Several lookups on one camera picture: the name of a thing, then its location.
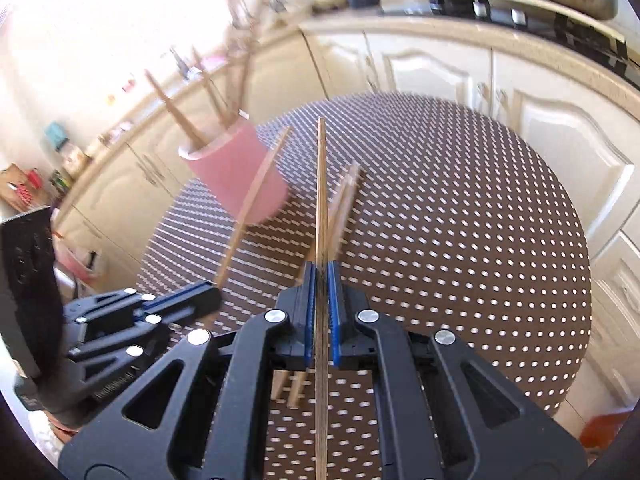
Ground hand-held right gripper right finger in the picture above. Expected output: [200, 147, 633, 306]
[327, 260, 588, 480]

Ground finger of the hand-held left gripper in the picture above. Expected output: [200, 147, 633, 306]
[67, 281, 221, 321]
[67, 300, 221, 361]

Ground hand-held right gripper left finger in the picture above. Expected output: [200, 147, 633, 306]
[59, 262, 317, 480]

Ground light wooden chopstick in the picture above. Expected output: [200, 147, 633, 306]
[227, 25, 256, 116]
[191, 46, 236, 126]
[145, 70, 208, 148]
[314, 116, 331, 480]
[214, 126, 293, 288]

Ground bunch of wooden chopsticks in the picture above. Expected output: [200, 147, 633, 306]
[270, 161, 363, 408]

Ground pink cup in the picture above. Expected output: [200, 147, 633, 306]
[178, 110, 290, 226]

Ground brown dotted tablecloth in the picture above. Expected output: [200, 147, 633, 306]
[135, 91, 593, 480]

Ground cream lower kitchen cabinets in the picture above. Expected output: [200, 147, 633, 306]
[50, 25, 640, 441]

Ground orange object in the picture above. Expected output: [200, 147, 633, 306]
[582, 412, 628, 458]

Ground beige kitchen countertop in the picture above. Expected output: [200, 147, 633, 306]
[50, 0, 640, 121]

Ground black glass cooktop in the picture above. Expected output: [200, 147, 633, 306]
[380, 0, 640, 88]

